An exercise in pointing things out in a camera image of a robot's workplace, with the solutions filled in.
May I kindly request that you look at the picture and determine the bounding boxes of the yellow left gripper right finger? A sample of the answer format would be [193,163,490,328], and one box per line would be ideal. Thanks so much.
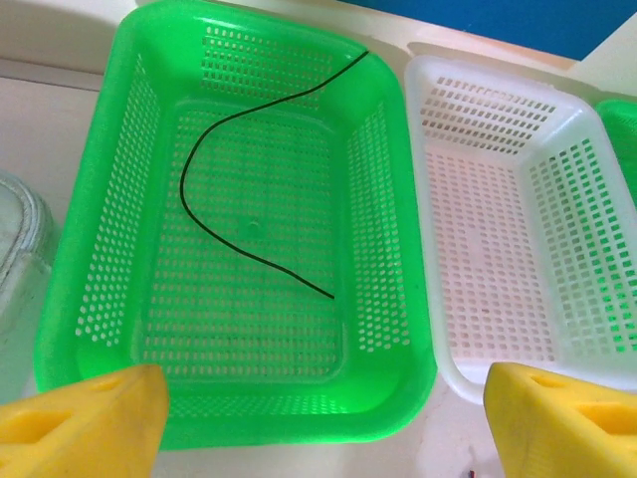
[483,361,637,478]

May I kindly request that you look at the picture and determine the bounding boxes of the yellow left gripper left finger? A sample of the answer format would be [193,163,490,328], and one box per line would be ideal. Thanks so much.
[0,364,169,478]

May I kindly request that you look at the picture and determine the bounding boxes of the thin black cable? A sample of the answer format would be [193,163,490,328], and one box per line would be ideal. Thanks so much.
[178,48,369,301]

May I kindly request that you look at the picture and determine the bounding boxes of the green perforated plastic basket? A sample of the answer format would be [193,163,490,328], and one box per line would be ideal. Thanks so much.
[33,4,439,452]

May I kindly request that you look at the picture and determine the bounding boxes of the white perforated plastic basket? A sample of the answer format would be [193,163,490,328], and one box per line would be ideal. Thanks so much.
[403,54,637,404]

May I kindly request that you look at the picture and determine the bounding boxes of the pale green fabric pouch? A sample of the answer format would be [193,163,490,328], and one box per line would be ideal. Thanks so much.
[0,168,66,399]

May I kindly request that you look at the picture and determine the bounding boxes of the green basket with barcode sticker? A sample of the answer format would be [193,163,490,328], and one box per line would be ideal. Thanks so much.
[594,98,637,210]

